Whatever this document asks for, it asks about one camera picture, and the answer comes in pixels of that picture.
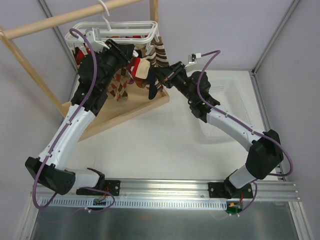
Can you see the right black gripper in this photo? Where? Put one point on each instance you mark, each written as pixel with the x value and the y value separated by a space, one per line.
pixel 169 75

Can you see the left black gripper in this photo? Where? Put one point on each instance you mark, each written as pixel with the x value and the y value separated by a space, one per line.
pixel 124 50

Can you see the dark navy sock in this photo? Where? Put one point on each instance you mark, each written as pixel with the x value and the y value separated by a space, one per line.
pixel 155 86

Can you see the red white striped sock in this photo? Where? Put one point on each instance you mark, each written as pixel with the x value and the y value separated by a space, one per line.
pixel 139 68

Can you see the white plastic clip hanger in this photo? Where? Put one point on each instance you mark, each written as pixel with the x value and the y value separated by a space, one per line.
pixel 122 32

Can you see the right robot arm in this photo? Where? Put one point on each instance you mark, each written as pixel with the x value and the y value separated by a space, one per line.
pixel 263 147

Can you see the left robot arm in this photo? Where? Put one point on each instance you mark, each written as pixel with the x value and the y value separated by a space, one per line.
pixel 95 74

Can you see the brown white striped sock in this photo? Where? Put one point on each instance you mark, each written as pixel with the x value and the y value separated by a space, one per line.
pixel 155 53

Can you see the beige argyle sock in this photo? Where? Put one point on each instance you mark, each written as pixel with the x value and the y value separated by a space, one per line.
pixel 117 88

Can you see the white plastic basket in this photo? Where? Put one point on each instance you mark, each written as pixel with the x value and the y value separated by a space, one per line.
pixel 228 92

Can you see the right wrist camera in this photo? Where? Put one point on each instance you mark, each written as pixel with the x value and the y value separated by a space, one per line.
pixel 192 60

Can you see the aluminium mounting rail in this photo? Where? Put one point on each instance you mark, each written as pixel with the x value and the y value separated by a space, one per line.
pixel 171 194

